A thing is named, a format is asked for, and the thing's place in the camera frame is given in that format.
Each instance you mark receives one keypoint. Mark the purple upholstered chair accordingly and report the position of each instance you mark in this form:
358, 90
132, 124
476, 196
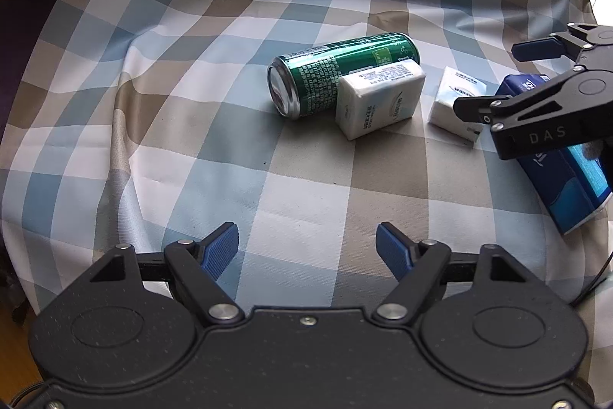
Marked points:
19, 6

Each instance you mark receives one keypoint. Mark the blue and beige checked tablecloth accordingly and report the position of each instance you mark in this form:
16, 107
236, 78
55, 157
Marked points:
239, 150

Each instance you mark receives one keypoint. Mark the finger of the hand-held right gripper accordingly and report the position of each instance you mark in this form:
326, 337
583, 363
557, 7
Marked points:
536, 49
479, 107

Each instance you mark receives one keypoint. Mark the small white tissue pack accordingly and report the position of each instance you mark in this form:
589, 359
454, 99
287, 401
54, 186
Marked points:
452, 102
378, 100

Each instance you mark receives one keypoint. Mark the green drink can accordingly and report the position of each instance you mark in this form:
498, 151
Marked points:
325, 73

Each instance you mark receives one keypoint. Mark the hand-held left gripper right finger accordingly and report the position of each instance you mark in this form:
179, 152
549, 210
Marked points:
395, 253

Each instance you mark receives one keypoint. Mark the large blue tissue pack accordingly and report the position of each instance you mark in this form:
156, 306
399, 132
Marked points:
565, 184

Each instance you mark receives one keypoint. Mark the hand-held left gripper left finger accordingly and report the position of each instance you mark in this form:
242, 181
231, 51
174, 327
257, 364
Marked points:
220, 251

